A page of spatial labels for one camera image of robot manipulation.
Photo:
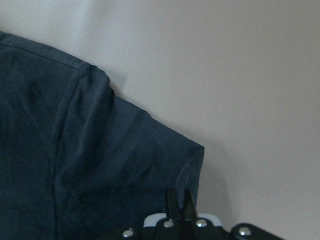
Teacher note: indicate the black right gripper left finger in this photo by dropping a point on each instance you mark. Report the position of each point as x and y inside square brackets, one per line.
[172, 205]

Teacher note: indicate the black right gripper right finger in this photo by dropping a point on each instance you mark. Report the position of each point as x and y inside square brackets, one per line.
[189, 211]

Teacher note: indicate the black graphic t-shirt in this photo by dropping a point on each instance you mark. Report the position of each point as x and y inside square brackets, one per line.
[75, 159]

